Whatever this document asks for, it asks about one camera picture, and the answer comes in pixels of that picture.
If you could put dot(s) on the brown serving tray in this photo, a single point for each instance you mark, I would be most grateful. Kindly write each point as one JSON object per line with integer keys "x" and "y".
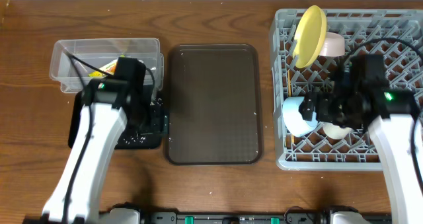
{"x": 214, "y": 104}

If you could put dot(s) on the pale green cup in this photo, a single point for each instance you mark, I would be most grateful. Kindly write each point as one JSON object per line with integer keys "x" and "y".
{"x": 335, "y": 132}

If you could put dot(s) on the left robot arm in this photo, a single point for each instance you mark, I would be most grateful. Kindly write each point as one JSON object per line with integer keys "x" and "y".
{"x": 107, "y": 107}

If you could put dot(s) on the clear plastic bin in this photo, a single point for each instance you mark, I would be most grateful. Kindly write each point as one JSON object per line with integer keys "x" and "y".
{"x": 146, "y": 50}

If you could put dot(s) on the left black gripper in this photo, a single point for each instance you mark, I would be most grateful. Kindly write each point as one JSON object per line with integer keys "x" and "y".
{"x": 150, "y": 130}

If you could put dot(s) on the rice food waste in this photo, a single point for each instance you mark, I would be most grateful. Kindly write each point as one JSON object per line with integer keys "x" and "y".
{"x": 144, "y": 142}

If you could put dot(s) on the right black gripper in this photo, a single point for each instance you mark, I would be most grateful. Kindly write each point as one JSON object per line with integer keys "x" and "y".
{"x": 310, "y": 106}

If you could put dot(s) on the pandan cake wrapper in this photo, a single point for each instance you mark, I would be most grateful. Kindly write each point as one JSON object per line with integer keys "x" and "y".
{"x": 105, "y": 64}

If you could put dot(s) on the pink white bowl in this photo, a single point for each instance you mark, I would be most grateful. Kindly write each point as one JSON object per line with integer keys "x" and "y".
{"x": 333, "y": 45}

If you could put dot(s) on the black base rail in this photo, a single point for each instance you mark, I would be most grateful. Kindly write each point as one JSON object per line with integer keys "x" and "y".
{"x": 231, "y": 218}

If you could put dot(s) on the yellow plate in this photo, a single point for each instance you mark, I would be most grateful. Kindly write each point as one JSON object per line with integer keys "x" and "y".
{"x": 310, "y": 35}

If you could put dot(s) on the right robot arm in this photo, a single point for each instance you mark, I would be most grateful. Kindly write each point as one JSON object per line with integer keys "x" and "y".
{"x": 396, "y": 134}

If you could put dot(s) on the black tray bin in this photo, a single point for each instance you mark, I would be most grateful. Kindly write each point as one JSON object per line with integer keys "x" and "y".
{"x": 75, "y": 120}

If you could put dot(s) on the grey dishwasher rack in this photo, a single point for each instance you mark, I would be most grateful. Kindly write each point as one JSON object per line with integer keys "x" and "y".
{"x": 315, "y": 151}

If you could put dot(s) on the light blue bowl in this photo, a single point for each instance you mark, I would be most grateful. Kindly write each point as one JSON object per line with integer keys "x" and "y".
{"x": 293, "y": 119}

